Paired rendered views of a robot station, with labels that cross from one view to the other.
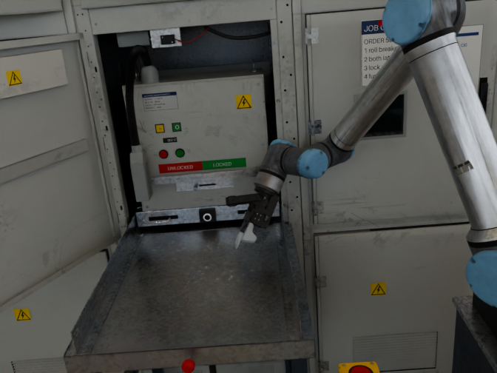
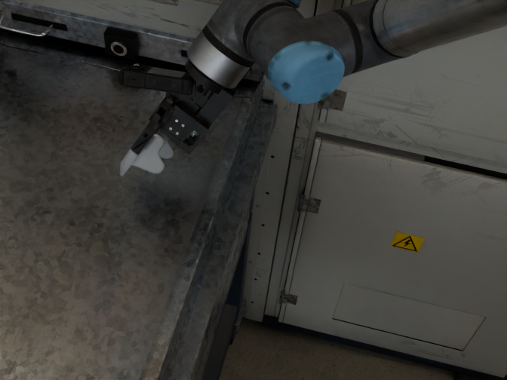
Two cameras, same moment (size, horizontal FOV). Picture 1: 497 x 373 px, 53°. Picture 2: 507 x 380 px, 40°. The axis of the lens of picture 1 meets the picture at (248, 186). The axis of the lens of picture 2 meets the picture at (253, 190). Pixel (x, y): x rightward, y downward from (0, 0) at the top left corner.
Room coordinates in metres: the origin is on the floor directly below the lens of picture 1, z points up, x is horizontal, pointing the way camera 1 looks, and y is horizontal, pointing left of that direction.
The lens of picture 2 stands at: (0.74, -0.24, 1.76)
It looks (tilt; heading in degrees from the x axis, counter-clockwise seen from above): 51 degrees down; 7
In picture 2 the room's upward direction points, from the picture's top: 6 degrees clockwise
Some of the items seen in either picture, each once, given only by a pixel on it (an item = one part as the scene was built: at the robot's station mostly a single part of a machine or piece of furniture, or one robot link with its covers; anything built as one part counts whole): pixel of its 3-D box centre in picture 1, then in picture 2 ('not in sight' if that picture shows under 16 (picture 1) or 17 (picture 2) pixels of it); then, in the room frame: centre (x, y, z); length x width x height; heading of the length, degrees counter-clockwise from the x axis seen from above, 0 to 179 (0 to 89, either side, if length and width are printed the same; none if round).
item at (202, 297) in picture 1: (201, 283); (47, 216); (1.34, 0.17, 0.82); 0.68 x 0.62 x 0.06; 178
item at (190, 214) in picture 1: (208, 212); (127, 32); (1.74, 0.16, 0.89); 0.54 x 0.05 x 0.06; 88
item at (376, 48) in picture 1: (384, 52); not in sight; (1.64, -0.48, 1.44); 0.15 x 0.01 x 0.21; 88
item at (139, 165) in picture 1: (141, 175); not in sight; (1.66, 0.37, 1.09); 0.08 x 0.05 x 0.17; 178
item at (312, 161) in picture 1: (306, 161); (299, 53); (1.48, -0.19, 1.15); 0.12 x 0.12 x 0.09; 39
